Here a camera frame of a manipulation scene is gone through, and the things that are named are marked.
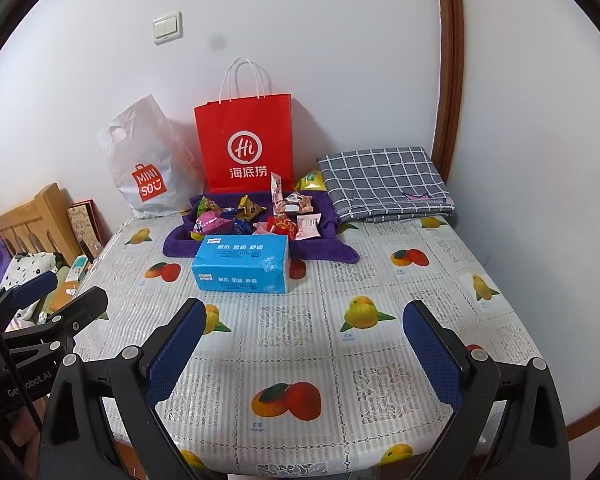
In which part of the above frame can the pink peach-print snack packet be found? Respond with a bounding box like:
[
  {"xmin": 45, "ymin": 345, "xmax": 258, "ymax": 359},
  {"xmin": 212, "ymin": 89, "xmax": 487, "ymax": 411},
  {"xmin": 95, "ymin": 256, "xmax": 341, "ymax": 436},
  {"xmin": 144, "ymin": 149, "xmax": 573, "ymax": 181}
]
[{"xmin": 294, "ymin": 213, "xmax": 322, "ymax": 241}]

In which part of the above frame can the blue snack packet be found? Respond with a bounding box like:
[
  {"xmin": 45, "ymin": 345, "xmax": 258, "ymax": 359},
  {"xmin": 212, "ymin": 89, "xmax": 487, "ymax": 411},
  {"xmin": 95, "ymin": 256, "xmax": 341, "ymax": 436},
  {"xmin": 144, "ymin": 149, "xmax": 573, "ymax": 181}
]
[{"xmin": 224, "ymin": 215, "xmax": 255, "ymax": 237}]

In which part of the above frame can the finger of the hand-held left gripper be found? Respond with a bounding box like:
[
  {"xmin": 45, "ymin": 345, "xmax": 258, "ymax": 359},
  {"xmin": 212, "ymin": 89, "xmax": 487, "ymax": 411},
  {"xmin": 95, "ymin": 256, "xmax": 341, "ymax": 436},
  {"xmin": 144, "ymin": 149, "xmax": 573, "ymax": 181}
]
[
  {"xmin": 2, "ymin": 286, "xmax": 110, "ymax": 346},
  {"xmin": 0, "ymin": 269, "xmax": 60, "ymax": 311}
]

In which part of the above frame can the brown wooden trim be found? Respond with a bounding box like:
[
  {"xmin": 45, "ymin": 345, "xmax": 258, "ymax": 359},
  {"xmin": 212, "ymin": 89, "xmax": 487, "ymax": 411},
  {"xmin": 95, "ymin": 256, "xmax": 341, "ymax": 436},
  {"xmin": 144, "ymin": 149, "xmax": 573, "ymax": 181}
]
[{"xmin": 564, "ymin": 395, "xmax": 600, "ymax": 443}]

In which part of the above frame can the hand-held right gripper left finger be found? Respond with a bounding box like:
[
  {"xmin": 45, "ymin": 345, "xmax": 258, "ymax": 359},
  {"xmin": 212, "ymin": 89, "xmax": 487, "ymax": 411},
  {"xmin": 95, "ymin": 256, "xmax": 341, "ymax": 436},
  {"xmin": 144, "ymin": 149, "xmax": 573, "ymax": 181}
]
[{"xmin": 36, "ymin": 297, "xmax": 208, "ymax": 480}]

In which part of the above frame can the pink panda-print snack packet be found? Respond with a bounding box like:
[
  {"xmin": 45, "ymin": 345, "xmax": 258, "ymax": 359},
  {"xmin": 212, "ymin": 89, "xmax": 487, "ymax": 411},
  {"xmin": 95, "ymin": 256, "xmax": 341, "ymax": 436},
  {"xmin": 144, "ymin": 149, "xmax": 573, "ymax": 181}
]
[{"xmin": 275, "ymin": 192, "xmax": 315, "ymax": 217}]

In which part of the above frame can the black cable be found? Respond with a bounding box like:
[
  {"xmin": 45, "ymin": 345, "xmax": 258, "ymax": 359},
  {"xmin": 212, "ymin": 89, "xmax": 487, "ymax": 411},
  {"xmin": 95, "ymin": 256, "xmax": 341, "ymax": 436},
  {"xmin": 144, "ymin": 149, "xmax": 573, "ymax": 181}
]
[{"xmin": 0, "ymin": 300, "xmax": 48, "ymax": 463}]

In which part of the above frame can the purple towel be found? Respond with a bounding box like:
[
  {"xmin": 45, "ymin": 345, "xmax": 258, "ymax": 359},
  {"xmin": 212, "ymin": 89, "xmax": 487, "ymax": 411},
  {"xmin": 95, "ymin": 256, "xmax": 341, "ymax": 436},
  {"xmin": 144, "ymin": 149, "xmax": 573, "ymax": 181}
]
[{"xmin": 161, "ymin": 191, "xmax": 361, "ymax": 265}]

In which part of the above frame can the brown patterned book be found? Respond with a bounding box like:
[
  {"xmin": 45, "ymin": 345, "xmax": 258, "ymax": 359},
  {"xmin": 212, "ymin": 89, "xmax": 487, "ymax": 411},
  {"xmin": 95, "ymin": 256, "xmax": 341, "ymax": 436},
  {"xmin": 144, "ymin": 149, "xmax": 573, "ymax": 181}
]
[{"xmin": 66, "ymin": 199, "xmax": 103, "ymax": 261}]

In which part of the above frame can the red paper bag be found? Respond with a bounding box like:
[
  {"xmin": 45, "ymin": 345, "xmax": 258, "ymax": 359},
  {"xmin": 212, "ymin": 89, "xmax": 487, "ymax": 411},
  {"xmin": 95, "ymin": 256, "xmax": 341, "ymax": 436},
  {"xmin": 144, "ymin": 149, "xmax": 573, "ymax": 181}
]
[{"xmin": 194, "ymin": 57, "xmax": 296, "ymax": 195}]

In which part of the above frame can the blue tissue pack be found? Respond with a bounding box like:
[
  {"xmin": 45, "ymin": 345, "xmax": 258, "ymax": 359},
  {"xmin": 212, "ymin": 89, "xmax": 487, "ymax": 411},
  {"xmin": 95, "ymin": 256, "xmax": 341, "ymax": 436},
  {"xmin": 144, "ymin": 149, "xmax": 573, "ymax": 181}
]
[{"xmin": 191, "ymin": 234, "xmax": 292, "ymax": 295}]

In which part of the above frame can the white plastic shopping bag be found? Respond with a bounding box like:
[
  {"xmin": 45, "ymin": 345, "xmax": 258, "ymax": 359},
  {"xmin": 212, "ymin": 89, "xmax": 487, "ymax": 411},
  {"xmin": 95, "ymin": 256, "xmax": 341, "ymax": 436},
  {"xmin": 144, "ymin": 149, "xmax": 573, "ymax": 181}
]
[{"xmin": 97, "ymin": 94, "xmax": 206, "ymax": 220}]

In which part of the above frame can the wooden nightstand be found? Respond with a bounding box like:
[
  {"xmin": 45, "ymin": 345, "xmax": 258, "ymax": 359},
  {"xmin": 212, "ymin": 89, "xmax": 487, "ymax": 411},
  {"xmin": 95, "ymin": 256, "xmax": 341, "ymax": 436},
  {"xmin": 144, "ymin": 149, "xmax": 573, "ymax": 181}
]
[{"xmin": 45, "ymin": 255, "xmax": 98, "ymax": 321}]

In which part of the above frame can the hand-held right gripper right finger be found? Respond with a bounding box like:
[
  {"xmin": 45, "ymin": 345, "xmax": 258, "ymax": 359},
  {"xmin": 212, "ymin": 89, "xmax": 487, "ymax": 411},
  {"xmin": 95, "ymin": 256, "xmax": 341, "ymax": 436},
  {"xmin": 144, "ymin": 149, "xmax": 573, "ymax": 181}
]
[{"xmin": 402, "ymin": 300, "xmax": 573, "ymax": 480}]

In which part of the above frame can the grey checked folded cloth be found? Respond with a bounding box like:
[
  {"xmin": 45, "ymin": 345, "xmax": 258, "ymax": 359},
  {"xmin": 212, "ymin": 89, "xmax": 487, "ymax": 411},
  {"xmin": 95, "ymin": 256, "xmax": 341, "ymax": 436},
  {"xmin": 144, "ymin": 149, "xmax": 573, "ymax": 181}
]
[{"xmin": 316, "ymin": 146, "xmax": 456, "ymax": 224}]

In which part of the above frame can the red snack packet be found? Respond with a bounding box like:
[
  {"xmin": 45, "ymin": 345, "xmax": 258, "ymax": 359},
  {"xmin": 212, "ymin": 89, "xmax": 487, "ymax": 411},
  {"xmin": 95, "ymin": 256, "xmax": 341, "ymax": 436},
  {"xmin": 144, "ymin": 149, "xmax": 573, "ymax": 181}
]
[{"xmin": 267, "ymin": 215, "xmax": 301, "ymax": 240}]

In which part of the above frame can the yellow snack bag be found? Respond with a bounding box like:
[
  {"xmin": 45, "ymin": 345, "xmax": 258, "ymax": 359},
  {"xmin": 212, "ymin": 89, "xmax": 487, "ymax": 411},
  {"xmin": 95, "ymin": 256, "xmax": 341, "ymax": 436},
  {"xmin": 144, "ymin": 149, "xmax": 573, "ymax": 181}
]
[{"xmin": 294, "ymin": 170, "xmax": 327, "ymax": 194}]

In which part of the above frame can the white floral pillow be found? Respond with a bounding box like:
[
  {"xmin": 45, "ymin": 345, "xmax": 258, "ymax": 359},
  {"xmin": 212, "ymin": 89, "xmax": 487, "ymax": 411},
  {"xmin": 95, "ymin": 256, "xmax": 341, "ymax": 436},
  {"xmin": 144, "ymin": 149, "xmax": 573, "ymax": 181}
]
[{"xmin": 0, "ymin": 252, "xmax": 63, "ymax": 291}]

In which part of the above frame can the white light switch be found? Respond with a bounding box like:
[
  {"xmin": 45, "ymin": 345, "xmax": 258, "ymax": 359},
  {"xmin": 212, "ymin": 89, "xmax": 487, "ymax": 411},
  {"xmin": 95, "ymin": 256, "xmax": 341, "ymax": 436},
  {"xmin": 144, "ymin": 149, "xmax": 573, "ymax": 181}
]
[{"xmin": 152, "ymin": 11, "xmax": 183, "ymax": 46}]

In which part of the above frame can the brown wooden door frame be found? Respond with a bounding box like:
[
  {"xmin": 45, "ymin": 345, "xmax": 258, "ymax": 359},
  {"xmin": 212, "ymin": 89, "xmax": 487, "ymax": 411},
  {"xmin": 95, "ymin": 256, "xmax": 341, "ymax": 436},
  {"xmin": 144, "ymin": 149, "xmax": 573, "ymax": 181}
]
[{"xmin": 432, "ymin": 0, "xmax": 465, "ymax": 186}]

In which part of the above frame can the pink and yellow snack packet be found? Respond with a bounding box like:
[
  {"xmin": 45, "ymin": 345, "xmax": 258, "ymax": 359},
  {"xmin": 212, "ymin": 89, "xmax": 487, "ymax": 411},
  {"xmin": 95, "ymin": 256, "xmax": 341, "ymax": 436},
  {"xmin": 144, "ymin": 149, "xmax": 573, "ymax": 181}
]
[{"xmin": 192, "ymin": 210, "xmax": 232, "ymax": 237}]

